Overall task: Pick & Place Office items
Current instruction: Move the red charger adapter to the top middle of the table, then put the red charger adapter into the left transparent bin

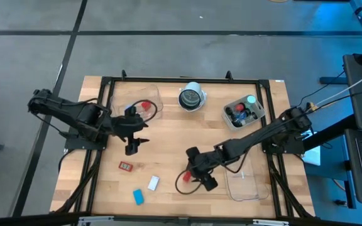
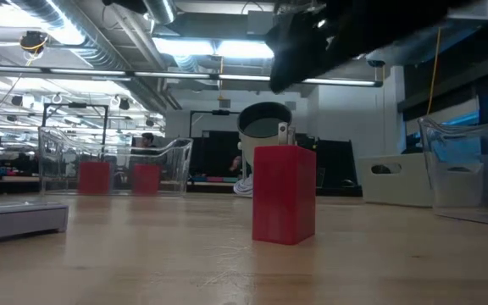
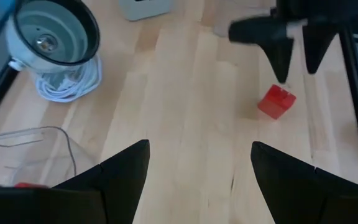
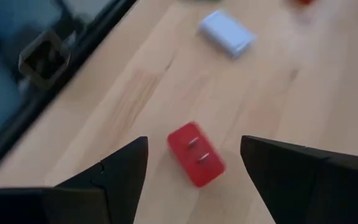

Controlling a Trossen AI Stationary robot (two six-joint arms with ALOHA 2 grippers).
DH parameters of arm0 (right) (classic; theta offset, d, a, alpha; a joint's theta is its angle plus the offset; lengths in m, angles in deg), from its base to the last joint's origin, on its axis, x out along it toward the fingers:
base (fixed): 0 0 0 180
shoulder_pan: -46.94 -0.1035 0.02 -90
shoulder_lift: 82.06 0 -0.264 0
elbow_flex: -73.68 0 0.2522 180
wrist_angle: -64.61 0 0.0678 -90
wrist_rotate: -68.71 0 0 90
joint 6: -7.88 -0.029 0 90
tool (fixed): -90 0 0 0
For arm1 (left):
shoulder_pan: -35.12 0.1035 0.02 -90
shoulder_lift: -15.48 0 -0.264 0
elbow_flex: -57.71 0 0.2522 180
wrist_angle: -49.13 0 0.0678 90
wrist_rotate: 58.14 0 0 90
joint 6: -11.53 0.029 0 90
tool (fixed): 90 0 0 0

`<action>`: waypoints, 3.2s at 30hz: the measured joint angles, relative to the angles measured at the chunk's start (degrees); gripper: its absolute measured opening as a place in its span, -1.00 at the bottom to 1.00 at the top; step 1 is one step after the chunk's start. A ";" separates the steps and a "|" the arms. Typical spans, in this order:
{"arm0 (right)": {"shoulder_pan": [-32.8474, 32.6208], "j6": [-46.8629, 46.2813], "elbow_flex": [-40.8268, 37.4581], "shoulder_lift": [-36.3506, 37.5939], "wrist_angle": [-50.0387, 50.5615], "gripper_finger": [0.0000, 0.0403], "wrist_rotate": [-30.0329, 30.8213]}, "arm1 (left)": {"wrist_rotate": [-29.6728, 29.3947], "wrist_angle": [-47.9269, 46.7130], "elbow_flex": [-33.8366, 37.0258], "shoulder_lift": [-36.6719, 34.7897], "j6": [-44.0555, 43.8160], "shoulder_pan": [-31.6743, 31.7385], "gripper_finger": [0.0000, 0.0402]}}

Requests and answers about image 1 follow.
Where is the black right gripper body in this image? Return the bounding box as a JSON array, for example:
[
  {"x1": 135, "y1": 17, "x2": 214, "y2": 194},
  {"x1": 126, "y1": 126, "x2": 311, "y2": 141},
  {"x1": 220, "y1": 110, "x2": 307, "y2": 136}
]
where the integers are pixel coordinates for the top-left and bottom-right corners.
[{"x1": 194, "y1": 148, "x2": 224, "y2": 177}]

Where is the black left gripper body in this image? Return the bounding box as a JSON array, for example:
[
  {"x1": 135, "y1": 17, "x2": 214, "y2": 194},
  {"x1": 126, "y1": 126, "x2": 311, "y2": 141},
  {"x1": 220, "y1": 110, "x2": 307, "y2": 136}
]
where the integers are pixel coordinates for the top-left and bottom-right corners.
[{"x1": 111, "y1": 115, "x2": 143, "y2": 141}]

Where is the red framed small box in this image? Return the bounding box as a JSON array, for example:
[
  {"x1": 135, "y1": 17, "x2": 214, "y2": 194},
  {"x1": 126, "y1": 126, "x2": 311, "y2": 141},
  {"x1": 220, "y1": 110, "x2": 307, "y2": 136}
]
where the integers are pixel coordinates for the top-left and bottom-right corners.
[{"x1": 118, "y1": 161, "x2": 134, "y2": 173}]

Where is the white eraser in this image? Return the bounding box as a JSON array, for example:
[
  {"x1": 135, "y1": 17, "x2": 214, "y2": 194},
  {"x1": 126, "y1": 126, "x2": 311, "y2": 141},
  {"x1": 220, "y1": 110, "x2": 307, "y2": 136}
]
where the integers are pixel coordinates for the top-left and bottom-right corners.
[{"x1": 147, "y1": 175, "x2": 161, "y2": 192}]

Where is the small clear plastic container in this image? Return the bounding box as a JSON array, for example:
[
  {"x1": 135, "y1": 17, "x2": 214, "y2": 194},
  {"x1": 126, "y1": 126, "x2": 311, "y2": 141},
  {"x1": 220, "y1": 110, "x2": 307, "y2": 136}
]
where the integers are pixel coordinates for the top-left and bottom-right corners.
[{"x1": 110, "y1": 83, "x2": 164, "y2": 126}]

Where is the large clear plastic container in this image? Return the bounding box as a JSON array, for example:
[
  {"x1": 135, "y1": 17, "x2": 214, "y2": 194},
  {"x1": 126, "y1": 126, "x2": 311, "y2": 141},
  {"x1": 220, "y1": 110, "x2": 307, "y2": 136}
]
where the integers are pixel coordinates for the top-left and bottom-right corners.
[{"x1": 221, "y1": 141, "x2": 270, "y2": 202}]

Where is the blue eraser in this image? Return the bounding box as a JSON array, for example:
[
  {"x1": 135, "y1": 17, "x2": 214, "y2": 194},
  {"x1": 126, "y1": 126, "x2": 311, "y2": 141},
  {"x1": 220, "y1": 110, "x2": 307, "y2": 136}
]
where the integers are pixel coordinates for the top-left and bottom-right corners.
[{"x1": 132, "y1": 188, "x2": 145, "y2": 207}]

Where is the white round device black centre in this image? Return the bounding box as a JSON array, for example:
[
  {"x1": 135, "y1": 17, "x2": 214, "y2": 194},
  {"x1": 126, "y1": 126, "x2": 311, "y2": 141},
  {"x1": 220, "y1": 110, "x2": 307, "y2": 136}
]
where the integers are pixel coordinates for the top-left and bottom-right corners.
[{"x1": 177, "y1": 81, "x2": 207, "y2": 112}]

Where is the white paper sheet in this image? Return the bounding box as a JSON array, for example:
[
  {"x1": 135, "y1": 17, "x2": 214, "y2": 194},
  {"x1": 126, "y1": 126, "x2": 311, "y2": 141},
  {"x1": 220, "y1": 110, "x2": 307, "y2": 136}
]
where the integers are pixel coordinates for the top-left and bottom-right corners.
[{"x1": 299, "y1": 127, "x2": 322, "y2": 166}]

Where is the black rig crossbar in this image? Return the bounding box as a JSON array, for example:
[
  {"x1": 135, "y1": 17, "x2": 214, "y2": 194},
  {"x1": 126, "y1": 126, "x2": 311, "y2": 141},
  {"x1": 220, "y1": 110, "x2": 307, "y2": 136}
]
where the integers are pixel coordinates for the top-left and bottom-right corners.
[{"x1": 0, "y1": 212, "x2": 362, "y2": 226}]

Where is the black slanted stand bar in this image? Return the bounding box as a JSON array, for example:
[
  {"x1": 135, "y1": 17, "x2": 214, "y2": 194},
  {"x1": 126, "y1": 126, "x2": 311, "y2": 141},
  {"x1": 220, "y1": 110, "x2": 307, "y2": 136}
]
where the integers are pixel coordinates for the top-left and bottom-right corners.
[{"x1": 303, "y1": 113, "x2": 358, "y2": 144}]

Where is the black floor bar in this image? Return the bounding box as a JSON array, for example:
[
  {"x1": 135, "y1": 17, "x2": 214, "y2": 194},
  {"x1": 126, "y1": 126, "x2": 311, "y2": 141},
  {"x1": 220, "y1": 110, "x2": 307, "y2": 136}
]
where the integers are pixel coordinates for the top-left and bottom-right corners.
[{"x1": 319, "y1": 77, "x2": 349, "y2": 85}]

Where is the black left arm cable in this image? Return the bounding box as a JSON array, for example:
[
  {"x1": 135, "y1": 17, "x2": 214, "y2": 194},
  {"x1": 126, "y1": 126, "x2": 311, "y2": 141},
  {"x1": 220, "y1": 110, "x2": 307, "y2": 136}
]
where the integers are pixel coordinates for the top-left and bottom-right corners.
[{"x1": 123, "y1": 99, "x2": 159, "y2": 124}]

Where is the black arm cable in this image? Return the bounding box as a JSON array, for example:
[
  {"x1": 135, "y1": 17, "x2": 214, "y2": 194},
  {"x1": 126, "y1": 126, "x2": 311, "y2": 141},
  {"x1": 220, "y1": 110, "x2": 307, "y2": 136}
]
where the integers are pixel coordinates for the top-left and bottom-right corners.
[
  {"x1": 123, "y1": 99, "x2": 159, "y2": 124},
  {"x1": 174, "y1": 163, "x2": 204, "y2": 196}
]

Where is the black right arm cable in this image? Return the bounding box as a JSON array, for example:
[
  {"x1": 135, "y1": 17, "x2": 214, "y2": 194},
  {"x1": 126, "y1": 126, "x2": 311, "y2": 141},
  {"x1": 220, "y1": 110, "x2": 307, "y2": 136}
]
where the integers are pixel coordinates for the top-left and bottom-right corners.
[{"x1": 174, "y1": 163, "x2": 204, "y2": 196}]

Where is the black aluminium table frame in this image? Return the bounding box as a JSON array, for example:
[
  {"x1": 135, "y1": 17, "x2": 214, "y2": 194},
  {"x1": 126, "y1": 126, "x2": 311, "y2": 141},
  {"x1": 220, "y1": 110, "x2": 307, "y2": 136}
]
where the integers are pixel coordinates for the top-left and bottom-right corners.
[{"x1": 53, "y1": 69, "x2": 315, "y2": 220}]

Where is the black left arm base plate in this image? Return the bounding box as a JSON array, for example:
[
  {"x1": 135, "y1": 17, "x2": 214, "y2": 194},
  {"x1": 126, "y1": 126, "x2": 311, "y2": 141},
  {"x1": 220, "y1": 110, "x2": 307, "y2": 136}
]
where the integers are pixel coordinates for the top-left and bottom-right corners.
[{"x1": 63, "y1": 127, "x2": 110, "y2": 151}]

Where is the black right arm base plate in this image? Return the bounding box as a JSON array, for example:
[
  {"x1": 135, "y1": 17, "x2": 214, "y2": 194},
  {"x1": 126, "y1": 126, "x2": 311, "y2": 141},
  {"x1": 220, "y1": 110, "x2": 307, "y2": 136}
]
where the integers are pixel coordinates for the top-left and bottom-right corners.
[{"x1": 260, "y1": 129, "x2": 306, "y2": 155}]

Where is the silver metal bracket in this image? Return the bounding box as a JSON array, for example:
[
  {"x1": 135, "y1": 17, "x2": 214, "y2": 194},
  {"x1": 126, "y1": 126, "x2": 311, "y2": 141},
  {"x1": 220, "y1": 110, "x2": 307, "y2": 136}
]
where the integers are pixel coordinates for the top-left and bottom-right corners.
[
  {"x1": 252, "y1": 218, "x2": 290, "y2": 226},
  {"x1": 77, "y1": 215, "x2": 115, "y2": 226}
]

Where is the white cable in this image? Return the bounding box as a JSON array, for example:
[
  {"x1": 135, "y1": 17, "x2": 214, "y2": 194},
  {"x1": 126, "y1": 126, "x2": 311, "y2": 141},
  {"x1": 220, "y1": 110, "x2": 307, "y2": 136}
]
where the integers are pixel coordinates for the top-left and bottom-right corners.
[{"x1": 313, "y1": 67, "x2": 362, "y2": 109}]

